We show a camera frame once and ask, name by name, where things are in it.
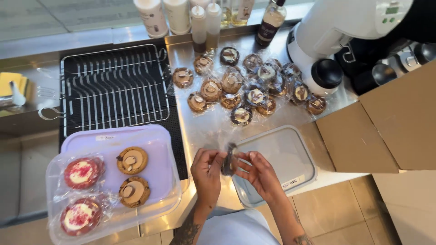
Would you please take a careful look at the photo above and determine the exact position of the person's left hand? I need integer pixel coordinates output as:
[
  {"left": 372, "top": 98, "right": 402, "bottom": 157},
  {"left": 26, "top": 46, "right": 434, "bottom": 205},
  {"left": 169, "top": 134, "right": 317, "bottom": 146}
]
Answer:
[{"left": 190, "top": 148, "right": 228, "bottom": 209}]

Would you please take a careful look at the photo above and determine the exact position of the person's right hand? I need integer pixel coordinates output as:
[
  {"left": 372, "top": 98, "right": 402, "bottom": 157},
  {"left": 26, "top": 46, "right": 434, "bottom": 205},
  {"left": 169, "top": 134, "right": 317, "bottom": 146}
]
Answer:
[{"left": 234, "top": 151, "right": 287, "bottom": 206}]

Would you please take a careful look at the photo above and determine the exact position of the dark chocolate cookie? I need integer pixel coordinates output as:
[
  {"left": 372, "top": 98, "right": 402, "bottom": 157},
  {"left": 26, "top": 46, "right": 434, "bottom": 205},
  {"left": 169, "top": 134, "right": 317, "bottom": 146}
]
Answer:
[{"left": 221, "top": 142, "right": 240, "bottom": 177}]

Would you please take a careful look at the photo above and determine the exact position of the clear labelled container lid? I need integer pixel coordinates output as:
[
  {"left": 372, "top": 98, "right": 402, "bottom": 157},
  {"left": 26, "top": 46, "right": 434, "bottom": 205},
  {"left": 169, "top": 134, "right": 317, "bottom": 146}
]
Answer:
[{"left": 231, "top": 125, "right": 318, "bottom": 209}]

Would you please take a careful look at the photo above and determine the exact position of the person's white apron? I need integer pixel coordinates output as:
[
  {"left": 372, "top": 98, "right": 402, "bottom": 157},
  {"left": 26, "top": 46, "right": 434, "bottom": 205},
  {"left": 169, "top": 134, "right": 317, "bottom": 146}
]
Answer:
[{"left": 196, "top": 208, "right": 280, "bottom": 245}]

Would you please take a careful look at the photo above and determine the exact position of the clear plastic container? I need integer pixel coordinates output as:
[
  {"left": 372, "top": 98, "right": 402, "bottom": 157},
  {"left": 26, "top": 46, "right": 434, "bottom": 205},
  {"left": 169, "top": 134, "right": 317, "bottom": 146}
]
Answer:
[{"left": 46, "top": 150, "right": 182, "bottom": 245}]

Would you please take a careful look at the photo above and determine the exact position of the lilac plastic lid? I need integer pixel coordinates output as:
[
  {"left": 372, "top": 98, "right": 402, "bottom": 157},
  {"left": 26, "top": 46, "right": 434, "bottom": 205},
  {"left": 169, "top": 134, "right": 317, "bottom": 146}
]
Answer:
[{"left": 60, "top": 124, "right": 173, "bottom": 205}]

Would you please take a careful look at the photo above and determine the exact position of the brown chocolate chip cookie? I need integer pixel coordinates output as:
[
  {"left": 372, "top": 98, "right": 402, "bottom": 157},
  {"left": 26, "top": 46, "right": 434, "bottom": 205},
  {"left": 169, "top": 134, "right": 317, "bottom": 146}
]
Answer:
[
  {"left": 119, "top": 176, "right": 151, "bottom": 208},
  {"left": 116, "top": 146, "right": 149, "bottom": 176}
]

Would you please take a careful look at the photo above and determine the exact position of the pile of wrapped cookies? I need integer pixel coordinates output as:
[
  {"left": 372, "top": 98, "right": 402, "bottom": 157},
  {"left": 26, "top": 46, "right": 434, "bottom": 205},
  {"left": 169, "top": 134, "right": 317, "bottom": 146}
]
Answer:
[{"left": 171, "top": 46, "right": 328, "bottom": 127}]

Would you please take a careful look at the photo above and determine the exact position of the wrapped red velvet cookie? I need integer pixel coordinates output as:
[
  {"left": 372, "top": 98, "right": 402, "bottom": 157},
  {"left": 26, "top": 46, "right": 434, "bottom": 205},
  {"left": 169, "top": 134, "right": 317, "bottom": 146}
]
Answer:
[
  {"left": 64, "top": 157, "right": 105, "bottom": 190},
  {"left": 60, "top": 198, "right": 103, "bottom": 237}
]

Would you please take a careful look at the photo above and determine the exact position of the brown cardboard box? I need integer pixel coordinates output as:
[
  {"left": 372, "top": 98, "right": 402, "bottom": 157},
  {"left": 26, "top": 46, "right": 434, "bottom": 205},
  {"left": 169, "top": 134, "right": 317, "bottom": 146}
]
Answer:
[{"left": 299, "top": 61, "right": 436, "bottom": 175}]

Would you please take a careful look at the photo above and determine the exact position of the clear squeeze bottle brown sauce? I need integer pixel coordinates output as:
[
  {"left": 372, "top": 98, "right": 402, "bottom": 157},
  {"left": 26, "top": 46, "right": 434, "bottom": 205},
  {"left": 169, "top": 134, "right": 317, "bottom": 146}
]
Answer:
[
  {"left": 205, "top": 1, "right": 223, "bottom": 50},
  {"left": 190, "top": 5, "right": 208, "bottom": 54}
]

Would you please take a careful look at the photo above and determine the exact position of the dark glass syrup bottle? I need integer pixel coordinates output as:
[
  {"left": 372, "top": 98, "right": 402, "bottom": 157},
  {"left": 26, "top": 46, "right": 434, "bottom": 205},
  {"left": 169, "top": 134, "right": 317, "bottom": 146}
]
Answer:
[{"left": 255, "top": 0, "right": 287, "bottom": 47}]

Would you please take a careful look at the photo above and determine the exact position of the large white plastic bottle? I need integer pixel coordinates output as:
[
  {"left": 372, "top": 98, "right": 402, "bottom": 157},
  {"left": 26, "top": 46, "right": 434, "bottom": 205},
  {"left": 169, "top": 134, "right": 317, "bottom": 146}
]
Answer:
[
  {"left": 133, "top": 0, "right": 169, "bottom": 39},
  {"left": 163, "top": 0, "right": 191, "bottom": 35}
]

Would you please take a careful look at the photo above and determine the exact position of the clear glass syrup bottle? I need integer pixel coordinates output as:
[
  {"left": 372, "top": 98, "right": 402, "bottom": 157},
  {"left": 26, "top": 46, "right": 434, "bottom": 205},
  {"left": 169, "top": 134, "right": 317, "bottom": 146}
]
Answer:
[
  {"left": 231, "top": 0, "right": 255, "bottom": 27},
  {"left": 220, "top": 0, "right": 233, "bottom": 28}
]

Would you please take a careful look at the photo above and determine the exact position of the white coffee grinder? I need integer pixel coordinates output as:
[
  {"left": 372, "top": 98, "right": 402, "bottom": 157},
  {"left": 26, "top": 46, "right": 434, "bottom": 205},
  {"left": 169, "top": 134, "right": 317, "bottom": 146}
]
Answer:
[{"left": 286, "top": 0, "right": 415, "bottom": 98}]

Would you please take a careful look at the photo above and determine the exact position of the stainless steel sink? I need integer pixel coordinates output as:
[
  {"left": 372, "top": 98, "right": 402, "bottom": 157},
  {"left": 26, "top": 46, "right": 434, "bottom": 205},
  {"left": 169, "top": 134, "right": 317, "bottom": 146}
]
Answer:
[{"left": 0, "top": 60, "right": 64, "bottom": 136}]

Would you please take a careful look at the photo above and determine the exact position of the white brush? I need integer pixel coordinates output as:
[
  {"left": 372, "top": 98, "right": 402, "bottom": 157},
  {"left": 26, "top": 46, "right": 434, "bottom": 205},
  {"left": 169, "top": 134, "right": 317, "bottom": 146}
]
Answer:
[{"left": 8, "top": 81, "right": 27, "bottom": 107}]

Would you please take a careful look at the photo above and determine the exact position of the yellow sponge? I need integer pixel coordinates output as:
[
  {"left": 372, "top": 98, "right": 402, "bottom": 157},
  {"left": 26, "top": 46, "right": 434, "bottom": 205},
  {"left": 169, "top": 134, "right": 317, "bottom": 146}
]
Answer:
[{"left": 0, "top": 72, "right": 33, "bottom": 98}]

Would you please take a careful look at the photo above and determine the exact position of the black espresso machine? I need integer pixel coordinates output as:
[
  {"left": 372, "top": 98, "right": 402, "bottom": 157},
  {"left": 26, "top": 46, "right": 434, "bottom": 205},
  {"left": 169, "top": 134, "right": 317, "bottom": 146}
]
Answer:
[{"left": 335, "top": 0, "right": 436, "bottom": 96}]

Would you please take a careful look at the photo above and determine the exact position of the metal wire cooling rack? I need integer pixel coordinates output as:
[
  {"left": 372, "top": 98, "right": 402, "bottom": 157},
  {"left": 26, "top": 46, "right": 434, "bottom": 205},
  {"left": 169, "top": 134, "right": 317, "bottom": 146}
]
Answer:
[{"left": 37, "top": 44, "right": 170, "bottom": 137}]

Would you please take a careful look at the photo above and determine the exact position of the black portafilter handle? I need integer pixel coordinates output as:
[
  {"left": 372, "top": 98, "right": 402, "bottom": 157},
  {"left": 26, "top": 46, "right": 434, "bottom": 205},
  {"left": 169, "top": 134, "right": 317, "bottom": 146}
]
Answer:
[
  {"left": 413, "top": 42, "right": 436, "bottom": 66},
  {"left": 351, "top": 63, "right": 398, "bottom": 96}
]

